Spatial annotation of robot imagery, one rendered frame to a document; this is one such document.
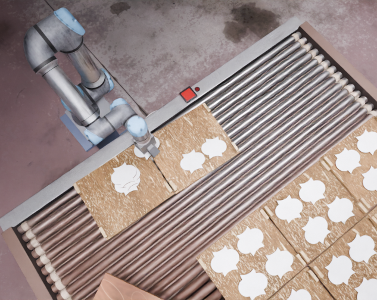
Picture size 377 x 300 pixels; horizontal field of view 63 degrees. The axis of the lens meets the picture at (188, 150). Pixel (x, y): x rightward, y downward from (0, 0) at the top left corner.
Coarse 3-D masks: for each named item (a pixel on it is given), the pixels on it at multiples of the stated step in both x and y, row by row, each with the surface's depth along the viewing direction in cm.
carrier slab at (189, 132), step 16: (192, 112) 174; (176, 128) 171; (192, 128) 171; (208, 128) 171; (160, 144) 168; (176, 144) 168; (192, 144) 168; (160, 160) 166; (176, 160) 166; (208, 160) 166; (224, 160) 166; (176, 176) 163; (192, 176) 163; (176, 192) 161
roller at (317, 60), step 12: (312, 60) 185; (300, 72) 182; (288, 84) 181; (264, 96) 178; (252, 108) 176; (240, 120) 175; (84, 228) 158; (72, 240) 156; (48, 252) 155; (60, 252) 156
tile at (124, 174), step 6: (114, 168) 160; (120, 168) 160; (126, 168) 160; (132, 168) 160; (114, 174) 159; (120, 174) 159; (126, 174) 159; (132, 174) 159; (114, 180) 158; (120, 180) 158; (126, 180) 158; (132, 180) 158
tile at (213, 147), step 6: (216, 138) 168; (204, 144) 167; (210, 144) 167; (216, 144) 167; (222, 144) 167; (204, 150) 166; (210, 150) 166; (216, 150) 166; (222, 150) 166; (210, 156) 165; (216, 156) 166
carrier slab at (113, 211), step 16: (112, 160) 166; (128, 160) 166; (144, 160) 166; (96, 176) 164; (144, 176) 164; (160, 176) 163; (96, 192) 161; (112, 192) 161; (144, 192) 161; (160, 192) 161; (96, 208) 159; (112, 208) 159; (128, 208) 159; (144, 208) 159; (112, 224) 157; (128, 224) 157
